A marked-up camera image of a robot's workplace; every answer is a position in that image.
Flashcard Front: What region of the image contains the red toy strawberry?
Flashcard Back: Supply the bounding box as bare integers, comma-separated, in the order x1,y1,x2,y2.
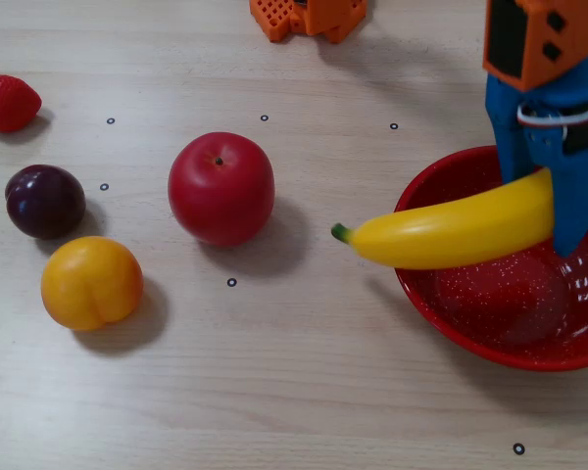
0,73,43,134

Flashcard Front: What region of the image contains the red toy apple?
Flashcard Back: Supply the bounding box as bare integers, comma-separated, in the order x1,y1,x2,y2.
167,131,276,248

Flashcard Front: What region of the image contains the yellow toy banana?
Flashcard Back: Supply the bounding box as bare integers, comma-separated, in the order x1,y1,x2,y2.
330,157,588,271

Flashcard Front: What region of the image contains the dark purple toy plum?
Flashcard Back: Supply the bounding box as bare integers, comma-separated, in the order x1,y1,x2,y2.
4,164,87,241

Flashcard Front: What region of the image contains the red white black servo cable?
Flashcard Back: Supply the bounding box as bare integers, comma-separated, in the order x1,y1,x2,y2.
515,96,588,130

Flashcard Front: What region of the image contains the yellow orange toy peach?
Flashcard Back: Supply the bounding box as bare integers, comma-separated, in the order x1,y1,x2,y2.
40,235,145,333

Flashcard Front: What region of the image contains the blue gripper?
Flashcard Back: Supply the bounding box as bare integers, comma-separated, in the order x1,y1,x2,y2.
486,55,588,259

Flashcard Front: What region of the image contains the red speckled bowl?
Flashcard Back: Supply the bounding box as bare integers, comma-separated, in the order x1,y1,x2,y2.
393,145,588,373

